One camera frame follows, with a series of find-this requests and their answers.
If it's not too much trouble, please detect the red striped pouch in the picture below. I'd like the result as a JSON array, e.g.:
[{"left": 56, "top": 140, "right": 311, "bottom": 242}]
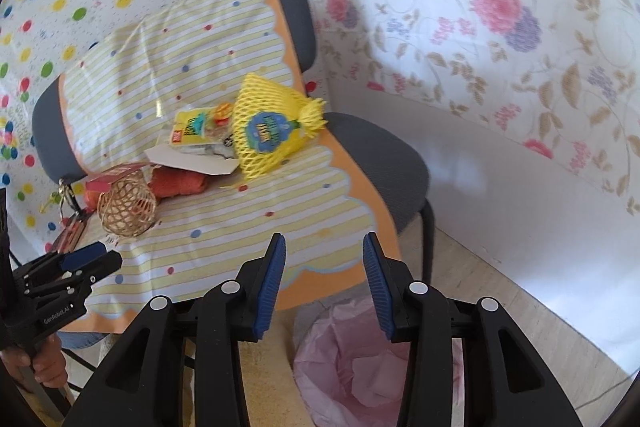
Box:
[{"left": 44, "top": 211, "right": 92, "bottom": 254}]

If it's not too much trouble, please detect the yellow striped plastic cover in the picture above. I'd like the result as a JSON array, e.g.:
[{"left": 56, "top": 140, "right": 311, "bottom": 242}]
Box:
[{"left": 56, "top": 0, "right": 404, "bottom": 334}]

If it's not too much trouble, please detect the black cable on floor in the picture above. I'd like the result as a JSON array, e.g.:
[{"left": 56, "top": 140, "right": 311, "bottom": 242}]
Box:
[{"left": 574, "top": 368, "right": 640, "bottom": 410}]

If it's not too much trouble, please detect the person's left hand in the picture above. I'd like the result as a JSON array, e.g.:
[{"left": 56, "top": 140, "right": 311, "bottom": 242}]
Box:
[{"left": 1, "top": 334, "right": 68, "bottom": 389}]

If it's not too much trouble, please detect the yellow snack wrapper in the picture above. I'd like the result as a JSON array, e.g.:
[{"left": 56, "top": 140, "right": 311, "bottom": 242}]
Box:
[{"left": 156, "top": 102, "right": 236, "bottom": 158}]

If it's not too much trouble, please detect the red cardboard box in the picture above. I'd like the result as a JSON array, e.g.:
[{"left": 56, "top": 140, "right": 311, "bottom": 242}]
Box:
[{"left": 85, "top": 162, "right": 148, "bottom": 193}]

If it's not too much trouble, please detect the floral pattern backdrop sheet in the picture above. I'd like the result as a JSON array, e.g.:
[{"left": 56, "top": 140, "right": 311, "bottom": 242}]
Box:
[{"left": 312, "top": 0, "right": 639, "bottom": 216}]

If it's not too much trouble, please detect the pink lined trash bin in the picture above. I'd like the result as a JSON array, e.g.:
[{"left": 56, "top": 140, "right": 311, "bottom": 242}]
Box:
[{"left": 292, "top": 296, "right": 467, "bottom": 427}]

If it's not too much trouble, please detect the yellow foam fruit net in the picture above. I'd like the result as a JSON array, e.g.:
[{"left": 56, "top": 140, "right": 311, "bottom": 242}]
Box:
[{"left": 231, "top": 74, "right": 326, "bottom": 179}]

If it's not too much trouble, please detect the woven bamboo basket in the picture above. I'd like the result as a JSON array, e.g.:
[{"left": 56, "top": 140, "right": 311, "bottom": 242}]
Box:
[{"left": 98, "top": 170, "right": 157, "bottom": 237}]

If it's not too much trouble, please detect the grey office chair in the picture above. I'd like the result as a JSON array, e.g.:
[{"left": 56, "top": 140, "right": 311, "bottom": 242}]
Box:
[{"left": 30, "top": 0, "right": 436, "bottom": 373}]

